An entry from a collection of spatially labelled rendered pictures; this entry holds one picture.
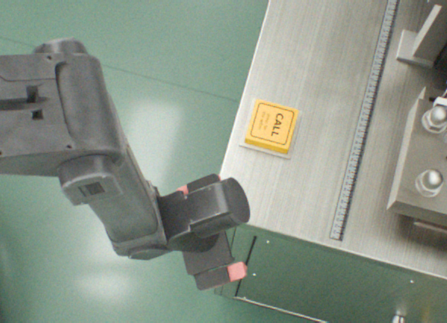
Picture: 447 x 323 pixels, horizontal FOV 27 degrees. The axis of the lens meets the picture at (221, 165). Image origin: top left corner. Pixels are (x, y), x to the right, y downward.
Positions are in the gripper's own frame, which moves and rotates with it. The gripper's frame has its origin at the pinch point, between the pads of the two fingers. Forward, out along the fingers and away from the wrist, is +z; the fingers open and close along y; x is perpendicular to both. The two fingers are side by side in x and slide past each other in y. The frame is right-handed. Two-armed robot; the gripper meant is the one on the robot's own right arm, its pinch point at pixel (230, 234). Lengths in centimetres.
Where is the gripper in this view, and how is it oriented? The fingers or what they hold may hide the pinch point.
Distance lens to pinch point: 127.1
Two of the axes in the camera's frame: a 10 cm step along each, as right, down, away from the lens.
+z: 4.5, 1.3, 8.8
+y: -2.5, -9.3, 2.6
